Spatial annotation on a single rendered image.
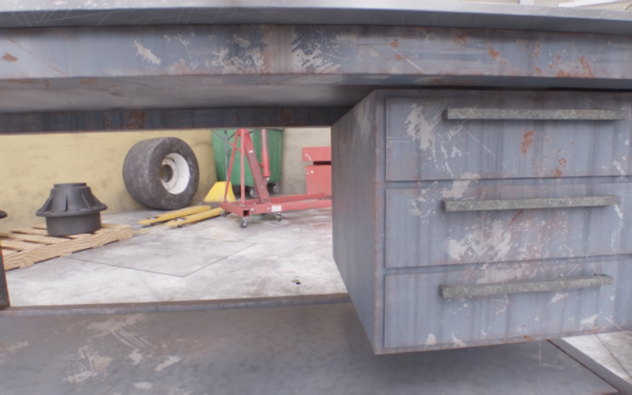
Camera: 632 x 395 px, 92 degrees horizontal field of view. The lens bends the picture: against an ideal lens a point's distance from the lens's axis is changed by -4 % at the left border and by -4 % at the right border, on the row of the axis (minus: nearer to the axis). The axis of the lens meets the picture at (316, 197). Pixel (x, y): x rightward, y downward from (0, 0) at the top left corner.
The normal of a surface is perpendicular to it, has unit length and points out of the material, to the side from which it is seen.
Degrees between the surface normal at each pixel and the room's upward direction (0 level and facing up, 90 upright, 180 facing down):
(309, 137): 90
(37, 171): 90
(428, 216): 90
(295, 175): 90
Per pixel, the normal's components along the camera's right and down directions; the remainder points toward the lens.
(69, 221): 0.51, 0.09
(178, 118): 0.07, 0.11
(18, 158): 0.93, 0.03
